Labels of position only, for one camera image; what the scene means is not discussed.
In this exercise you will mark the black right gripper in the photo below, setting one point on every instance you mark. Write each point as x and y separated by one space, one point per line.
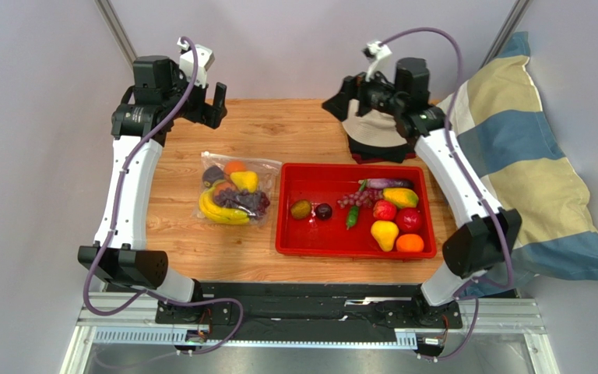
345 98

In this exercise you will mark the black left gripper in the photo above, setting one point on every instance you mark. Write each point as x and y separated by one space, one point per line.
209 115

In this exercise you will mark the orange fruit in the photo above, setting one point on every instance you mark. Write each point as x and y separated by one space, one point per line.
411 243
234 166

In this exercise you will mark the small orange pumpkin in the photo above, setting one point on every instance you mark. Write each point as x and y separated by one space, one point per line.
226 187

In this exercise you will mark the yellow lemon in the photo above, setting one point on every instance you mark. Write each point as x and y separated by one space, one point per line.
245 180

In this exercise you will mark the clear dotted zip top bag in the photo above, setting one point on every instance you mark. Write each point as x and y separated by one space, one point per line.
267 170

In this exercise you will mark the yellow banana bunch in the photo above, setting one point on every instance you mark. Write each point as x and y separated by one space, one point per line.
218 214

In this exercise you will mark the dark purple grape bunch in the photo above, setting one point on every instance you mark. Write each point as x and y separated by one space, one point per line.
254 204

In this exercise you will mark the yellow pear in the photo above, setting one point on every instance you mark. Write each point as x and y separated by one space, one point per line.
385 234

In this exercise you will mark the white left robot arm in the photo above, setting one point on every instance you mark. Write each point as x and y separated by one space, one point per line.
163 90

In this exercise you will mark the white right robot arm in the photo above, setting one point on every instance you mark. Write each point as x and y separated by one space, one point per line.
486 230

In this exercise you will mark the beige bucket hat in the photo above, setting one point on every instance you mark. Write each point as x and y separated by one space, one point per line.
373 129

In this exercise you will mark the purple eggplant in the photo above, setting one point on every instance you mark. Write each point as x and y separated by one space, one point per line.
388 183

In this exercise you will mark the light purple grape bunch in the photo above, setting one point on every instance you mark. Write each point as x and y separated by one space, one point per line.
365 198

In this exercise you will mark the dark purple plum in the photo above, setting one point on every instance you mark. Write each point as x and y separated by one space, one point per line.
323 211

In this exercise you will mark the yellow green mango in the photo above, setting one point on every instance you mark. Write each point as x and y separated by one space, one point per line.
401 197

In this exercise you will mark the small green pepper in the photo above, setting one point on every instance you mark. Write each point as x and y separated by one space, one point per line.
352 216

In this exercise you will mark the brown kiwi fruit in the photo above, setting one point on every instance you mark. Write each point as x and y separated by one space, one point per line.
301 209

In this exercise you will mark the red strawberry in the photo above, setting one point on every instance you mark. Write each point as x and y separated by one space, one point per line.
383 210

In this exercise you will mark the red plastic tray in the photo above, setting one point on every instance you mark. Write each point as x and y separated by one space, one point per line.
326 183

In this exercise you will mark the red apple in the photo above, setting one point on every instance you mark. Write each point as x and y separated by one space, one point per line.
409 220

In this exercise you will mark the blue yellow striped pillow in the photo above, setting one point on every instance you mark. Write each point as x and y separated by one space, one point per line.
497 116

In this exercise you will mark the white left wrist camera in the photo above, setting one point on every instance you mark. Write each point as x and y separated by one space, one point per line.
195 62

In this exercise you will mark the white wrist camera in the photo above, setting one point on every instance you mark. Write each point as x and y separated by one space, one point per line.
195 62
376 53

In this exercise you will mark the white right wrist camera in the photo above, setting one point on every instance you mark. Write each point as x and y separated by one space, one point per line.
376 53

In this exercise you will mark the left aluminium frame post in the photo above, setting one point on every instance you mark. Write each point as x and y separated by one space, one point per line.
117 29

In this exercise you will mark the aluminium frame post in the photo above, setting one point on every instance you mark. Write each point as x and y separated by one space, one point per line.
512 20
117 29

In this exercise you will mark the right aluminium frame post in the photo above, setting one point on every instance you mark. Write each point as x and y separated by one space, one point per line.
512 20

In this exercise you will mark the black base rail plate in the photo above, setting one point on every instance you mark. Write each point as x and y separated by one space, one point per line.
313 313

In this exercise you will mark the aluminium base frame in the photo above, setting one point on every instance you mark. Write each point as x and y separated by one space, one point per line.
497 336

